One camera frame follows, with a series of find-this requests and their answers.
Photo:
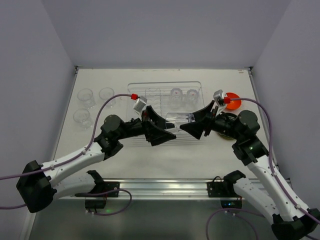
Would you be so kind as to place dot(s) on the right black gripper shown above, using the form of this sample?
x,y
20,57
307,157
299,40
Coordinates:
x,y
209,121

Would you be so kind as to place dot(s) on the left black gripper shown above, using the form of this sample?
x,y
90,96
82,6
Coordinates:
x,y
145,124

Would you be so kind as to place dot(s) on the clear glass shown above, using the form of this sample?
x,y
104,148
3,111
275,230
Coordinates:
x,y
86,97
82,118
174,120
192,97
176,98
105,94

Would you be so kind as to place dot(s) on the orange plastic bowl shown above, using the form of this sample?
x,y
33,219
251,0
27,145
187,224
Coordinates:
x,y
233,104

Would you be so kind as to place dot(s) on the black plate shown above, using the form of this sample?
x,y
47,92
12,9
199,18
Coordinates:
x,y
230,117

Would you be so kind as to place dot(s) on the yellow patterned plate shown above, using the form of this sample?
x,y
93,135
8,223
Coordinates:
x,y
225,137

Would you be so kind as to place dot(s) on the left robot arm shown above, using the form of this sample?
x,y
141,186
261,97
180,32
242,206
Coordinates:
x,y
40,184

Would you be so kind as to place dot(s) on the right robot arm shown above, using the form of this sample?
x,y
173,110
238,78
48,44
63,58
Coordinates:
x,y
290,218

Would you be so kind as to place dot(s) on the clear plastic dish rack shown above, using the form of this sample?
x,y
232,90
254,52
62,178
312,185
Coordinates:
x,y
158,96

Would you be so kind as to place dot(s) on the right black controller box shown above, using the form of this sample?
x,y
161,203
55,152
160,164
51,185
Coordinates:
x,y
231,203

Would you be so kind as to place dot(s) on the black controller box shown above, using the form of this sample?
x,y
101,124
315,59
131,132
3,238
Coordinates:
x,y
95,204
231,203

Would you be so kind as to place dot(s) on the left black controller box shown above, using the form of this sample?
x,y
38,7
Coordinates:
x,y
95,204

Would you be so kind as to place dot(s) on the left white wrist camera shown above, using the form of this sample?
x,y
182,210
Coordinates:
x,y
139,104

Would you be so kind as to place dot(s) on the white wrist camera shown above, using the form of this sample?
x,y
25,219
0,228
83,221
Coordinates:
x,y
219,97
139,104

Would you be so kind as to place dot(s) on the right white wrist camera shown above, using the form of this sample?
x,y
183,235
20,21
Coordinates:
x,y
219,97

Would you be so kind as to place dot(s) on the aluminium front rail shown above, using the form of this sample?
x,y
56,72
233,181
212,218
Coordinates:
x,y
140,189

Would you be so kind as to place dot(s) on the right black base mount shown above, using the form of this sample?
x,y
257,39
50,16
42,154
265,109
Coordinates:
x,y
216,188

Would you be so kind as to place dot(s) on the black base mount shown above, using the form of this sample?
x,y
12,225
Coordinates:
x,y
216,188
103,190

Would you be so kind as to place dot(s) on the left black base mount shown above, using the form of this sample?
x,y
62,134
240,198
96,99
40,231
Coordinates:
x,y
103,190

